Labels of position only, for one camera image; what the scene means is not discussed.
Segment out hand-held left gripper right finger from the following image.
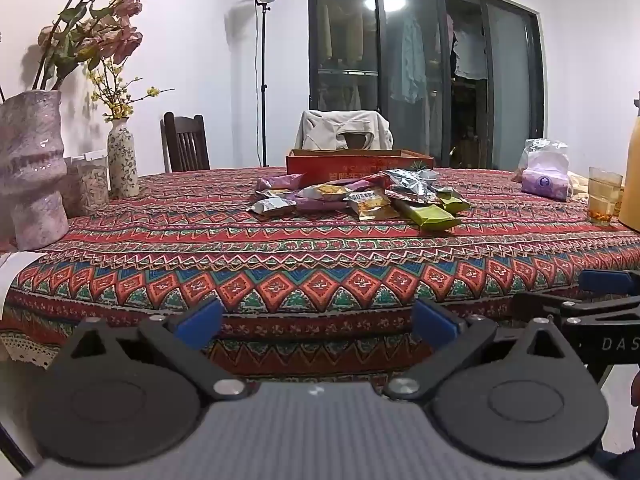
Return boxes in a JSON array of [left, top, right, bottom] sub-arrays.
[[384, 299, 588, 402]]

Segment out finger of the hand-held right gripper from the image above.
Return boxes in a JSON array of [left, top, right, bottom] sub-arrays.
[[579, 269, 640, 295], [511, 292, 640, 331]]

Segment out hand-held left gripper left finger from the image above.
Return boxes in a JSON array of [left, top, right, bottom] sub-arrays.
[[64, 296, 250, 402]]

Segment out pile of assorted snack packets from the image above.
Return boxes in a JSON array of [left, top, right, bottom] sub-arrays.
[[250, 165, 472, 233]]

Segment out red cardboard box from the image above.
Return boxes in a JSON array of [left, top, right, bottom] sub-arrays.
[[286, 148, 433, 188]]

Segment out glass of tea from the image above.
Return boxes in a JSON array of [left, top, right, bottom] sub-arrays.
[[586, 166, 624, 226]]

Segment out yellow thermos jug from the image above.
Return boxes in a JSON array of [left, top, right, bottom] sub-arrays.
[[618, 91, 640, 231]]

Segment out purple tissue pack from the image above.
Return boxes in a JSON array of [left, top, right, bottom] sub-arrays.
[[521, 152, 573, 202]]

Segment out crinkled clear plastic bag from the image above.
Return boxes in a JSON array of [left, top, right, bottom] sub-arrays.
[[512, 138, 569, 181]]

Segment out clear patterned jar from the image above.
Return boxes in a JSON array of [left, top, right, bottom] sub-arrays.
[[62, 150, 111, 218]]

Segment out dark wooden chair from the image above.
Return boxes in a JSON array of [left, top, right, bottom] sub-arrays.
[[161, 111, 211, 173], [349, 131, 385, 152]]

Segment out small floral vase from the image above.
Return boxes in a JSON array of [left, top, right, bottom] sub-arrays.
[[107, 117, 141, 199]]

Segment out beige jacket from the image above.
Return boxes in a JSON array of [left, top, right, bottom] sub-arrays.
[[295, 109, 408, 152]]

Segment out black framed sliding glass door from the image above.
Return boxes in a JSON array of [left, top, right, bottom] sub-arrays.
[[308, 0, 546, 171]]

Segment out large pink ceramic vase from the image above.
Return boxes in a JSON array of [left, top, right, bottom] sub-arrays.
[[0, 90, 70, 252]]

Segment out yellow flower branches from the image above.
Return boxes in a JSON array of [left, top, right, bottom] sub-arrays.
[[87, 60, 176, 122]]

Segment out hanging light blue shirt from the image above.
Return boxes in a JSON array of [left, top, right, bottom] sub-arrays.
[[390, 15, 429, 104]]

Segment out hanging white garment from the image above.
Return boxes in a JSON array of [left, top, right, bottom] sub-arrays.
[[451, 30, 489, 81]]

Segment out dried pink flowers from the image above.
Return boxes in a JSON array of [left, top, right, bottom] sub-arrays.
[[32, 0, 153, 92]]

